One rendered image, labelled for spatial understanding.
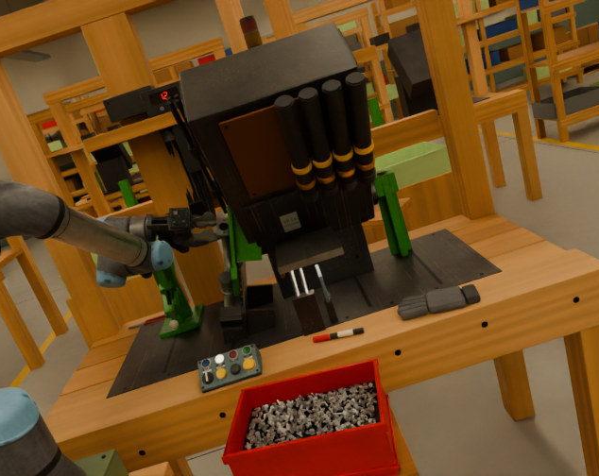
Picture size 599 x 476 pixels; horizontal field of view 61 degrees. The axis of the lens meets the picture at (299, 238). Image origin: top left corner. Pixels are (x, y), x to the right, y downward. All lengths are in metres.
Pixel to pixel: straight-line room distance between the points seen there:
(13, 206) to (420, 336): 0.92
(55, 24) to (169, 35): 9.70
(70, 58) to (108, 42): 10.08
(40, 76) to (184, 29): 3.07
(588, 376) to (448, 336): 0.40
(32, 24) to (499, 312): 1.52
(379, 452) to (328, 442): 0.10
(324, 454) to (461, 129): 1.18
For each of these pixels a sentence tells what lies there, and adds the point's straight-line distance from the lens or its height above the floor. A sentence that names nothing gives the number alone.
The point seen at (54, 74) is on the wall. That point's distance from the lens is 11.90.
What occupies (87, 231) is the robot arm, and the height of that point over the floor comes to 1.35.
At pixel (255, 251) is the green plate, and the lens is 1.38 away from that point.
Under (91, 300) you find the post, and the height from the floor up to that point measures 1.03.
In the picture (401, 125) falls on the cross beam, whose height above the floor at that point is 1.26.
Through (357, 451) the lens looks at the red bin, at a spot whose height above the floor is 0.87.
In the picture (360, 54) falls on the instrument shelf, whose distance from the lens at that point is 1.59.
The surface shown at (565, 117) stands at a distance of 6.25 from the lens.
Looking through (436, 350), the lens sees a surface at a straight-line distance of 1.30.
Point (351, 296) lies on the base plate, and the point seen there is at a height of 0.90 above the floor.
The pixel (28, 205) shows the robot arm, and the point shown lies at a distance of 1.11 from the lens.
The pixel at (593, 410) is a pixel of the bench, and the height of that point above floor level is 0.51.
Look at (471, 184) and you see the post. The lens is 1.85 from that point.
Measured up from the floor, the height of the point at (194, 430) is 0.82.
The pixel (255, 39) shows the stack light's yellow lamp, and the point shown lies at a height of 1.67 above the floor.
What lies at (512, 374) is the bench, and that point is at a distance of 2.21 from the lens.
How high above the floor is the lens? 1.53
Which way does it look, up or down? 17 degrees down
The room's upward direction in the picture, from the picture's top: 18 degrees counter-clockwise
